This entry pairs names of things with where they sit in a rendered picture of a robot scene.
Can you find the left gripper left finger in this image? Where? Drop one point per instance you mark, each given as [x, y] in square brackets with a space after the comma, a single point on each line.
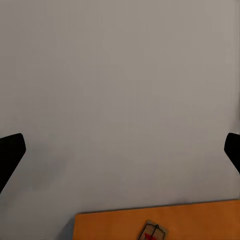
[12, 150]

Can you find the cabinet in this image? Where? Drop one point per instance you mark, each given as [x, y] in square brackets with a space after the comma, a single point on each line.
[201, 221]

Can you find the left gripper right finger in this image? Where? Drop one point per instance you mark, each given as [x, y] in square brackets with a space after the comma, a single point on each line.
[232, 149]

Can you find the mousetrap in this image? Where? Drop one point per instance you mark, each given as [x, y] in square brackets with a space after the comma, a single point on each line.
[153, 231]

